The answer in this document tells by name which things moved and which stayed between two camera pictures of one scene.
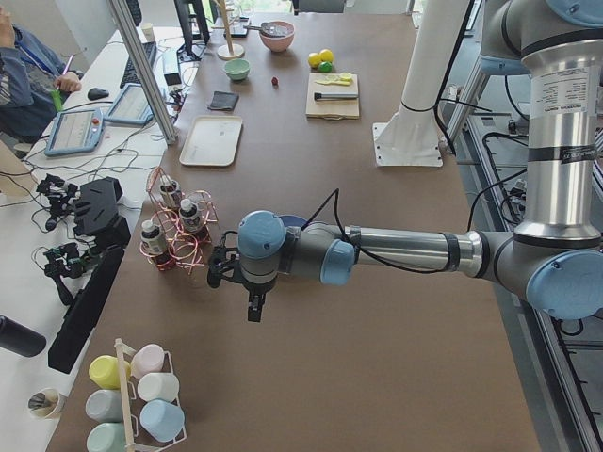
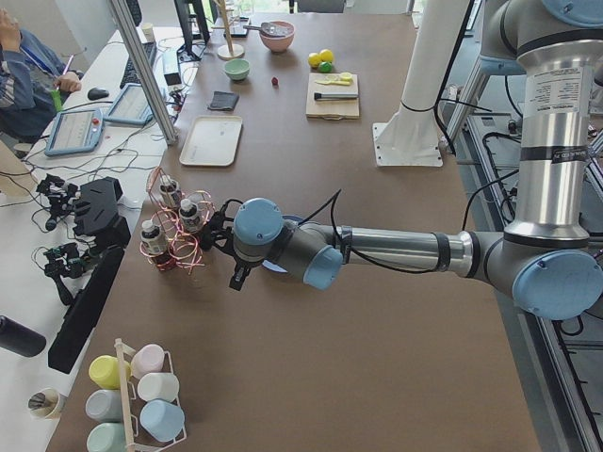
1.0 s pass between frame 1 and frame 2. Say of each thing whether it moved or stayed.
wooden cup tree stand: stayed
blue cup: stayed
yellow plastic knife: stayed
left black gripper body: moved
